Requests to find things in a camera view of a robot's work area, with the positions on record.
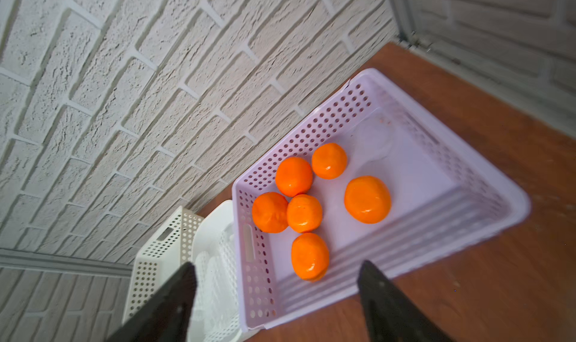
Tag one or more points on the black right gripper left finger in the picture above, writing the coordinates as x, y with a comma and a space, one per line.
166, 317

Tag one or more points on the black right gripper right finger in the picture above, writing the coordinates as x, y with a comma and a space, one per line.
389, 314

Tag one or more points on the bare orange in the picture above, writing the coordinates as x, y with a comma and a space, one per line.
367, 199
304, 213
294, 176
310, 257
329, 161
269, 212

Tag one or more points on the white foam net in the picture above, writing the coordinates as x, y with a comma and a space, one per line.
216, 306

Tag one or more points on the white plastic tub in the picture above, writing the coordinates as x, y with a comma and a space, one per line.
217, 224

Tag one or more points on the white perforated plastic basket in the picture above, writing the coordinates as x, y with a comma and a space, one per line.
160, 257

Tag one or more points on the purple perforated plastic basket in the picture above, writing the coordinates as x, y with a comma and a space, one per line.
395, 186

